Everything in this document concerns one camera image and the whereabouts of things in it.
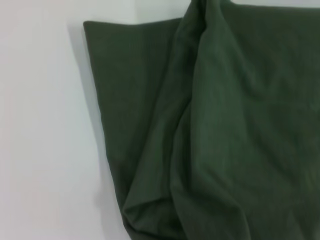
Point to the dark green FREE T-shirt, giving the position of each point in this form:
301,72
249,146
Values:
212,125

